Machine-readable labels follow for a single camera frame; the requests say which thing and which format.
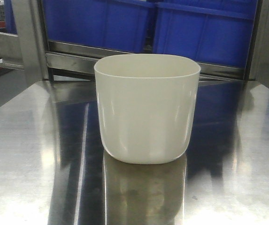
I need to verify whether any white plastic bin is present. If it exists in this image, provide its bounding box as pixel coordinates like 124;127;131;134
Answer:
94;54;201;164

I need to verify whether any blue crate left background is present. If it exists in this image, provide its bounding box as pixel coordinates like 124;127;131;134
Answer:
43;0;155;53

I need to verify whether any blue crate background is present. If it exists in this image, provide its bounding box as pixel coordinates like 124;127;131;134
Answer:
43;0;155;53
153;0;258;68

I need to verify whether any blue crate right background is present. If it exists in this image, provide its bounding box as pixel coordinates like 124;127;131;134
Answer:
153;0;258;68

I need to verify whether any steel shelf frame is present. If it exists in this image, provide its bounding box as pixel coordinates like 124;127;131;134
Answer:
0;0;269;88

